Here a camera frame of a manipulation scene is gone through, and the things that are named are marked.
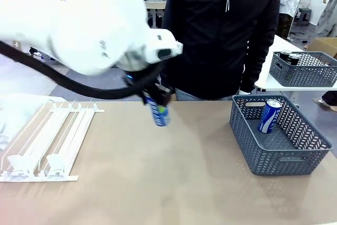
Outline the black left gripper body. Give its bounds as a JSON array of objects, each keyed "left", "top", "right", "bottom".
[{"left": 122, "top": 64, "right": 174, "bottom": 106}]

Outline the blue Pocari Sweat can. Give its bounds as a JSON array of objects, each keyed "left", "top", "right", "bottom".
[
  {"left": 257, "top": 99, "right": 283, "bottom": 134},
  {"left": 147, "top": 96, "right": 172, "bottom": 128}
]

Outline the grey plastic lattice basket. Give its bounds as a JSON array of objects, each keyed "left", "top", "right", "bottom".
[
  {"left": 269, "top": 51, "right": 337, "bottom": 88},
  {"left": 229, "top": 94, "right": 333, "bottom": 177}
]

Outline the person's left forearm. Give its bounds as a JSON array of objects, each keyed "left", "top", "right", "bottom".
[{"left": 239, "top": 35, "right": 280, "bottom": 93}]

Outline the person's right forearm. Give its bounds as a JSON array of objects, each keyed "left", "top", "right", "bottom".
[{"left": 160, "top": 48, "right": 182, "bottom": 99}]

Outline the white dispenser pusher plate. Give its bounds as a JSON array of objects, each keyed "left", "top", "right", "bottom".
[
  {"left": 7, "top": 154, "right": 27, "bottom": 176},
  {"left": 46, "top": 153, "right": 65, "bottom": 176}
]

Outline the person in black jacket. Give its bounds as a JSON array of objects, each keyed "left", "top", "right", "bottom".
[{"left": 160, "top": 0, "right": 283, "bottom": 102}]

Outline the grey background workbench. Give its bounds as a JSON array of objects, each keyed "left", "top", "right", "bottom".
[{"left": 144, "top": 0, "right": 168, "bottom": 30}]

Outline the white side table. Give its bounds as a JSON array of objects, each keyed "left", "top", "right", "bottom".
[{"left": 254, "top": 34, "right": 337, "bottom": 92}]

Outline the white plastic sheet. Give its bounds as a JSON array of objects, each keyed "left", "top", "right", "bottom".
[{"left": 0, "top": 93, "right": 67, "bottom": 147}]

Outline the dark patterned skirt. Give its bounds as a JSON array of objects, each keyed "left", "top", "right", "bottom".
[{"left": 277, "top": 12, "right": 293, "bottom": 41}]

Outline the dark grey step stool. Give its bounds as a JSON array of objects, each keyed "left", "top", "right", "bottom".
[{"left": 294, "top": 7, "right": 313, "bottom": 27}]

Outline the brown cardboard box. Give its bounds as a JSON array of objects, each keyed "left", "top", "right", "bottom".
[{"left": 306, "top": 36, "right": 337, "bottom": 59}]

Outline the background person leg with shoe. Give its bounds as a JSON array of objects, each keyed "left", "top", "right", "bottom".
[{"left": 318, "top": 90, "right": 337, "bottom": 113}]

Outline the grey dress mannequin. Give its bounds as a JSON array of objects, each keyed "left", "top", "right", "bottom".
[{"left": 314, "top": 0, "right": 337, "bottom": 39}]

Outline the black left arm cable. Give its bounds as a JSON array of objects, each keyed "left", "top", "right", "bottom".
[{"left": 0, "top": 40, "right": 164, "bottom": 101}]

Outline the white wire can dispenser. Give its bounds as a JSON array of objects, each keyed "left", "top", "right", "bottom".
[{"left": 0, "top": 99, "right": 105, "bottom": 183}]

